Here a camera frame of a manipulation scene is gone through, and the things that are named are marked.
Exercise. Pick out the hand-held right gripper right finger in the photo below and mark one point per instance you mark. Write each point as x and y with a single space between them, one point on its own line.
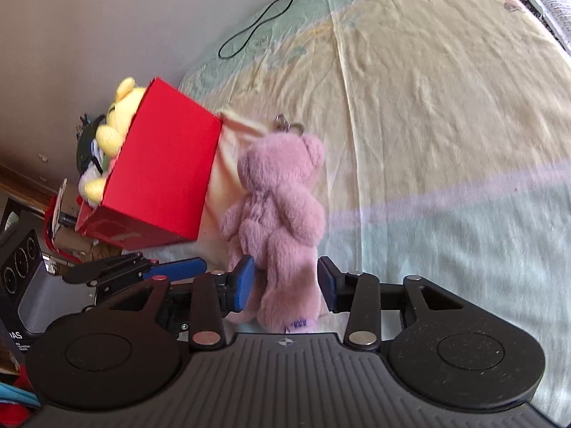
325 285

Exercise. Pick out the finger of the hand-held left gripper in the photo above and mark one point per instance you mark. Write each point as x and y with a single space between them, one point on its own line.
178 267
102 268

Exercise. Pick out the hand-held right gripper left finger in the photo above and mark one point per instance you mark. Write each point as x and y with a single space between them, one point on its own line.
243 285

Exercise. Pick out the pink teddy bear plush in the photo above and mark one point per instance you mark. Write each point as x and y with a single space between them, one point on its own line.
276 205

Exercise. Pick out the red cardboard box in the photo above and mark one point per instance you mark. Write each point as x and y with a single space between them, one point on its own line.
165 165

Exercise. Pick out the yellow tiger plush toy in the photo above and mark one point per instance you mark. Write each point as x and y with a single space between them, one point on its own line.
118 111

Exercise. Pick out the wooden baseboard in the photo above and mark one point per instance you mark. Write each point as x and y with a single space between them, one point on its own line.
22 183

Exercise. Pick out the dark green toy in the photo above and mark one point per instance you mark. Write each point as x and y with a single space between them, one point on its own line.
87 142

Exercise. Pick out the green bear-print bed sheet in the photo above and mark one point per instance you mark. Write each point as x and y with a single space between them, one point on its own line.
446 142

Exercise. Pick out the open book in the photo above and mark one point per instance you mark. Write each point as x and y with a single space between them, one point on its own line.
548 0

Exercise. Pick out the red frame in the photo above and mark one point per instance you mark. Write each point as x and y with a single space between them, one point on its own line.
51 220

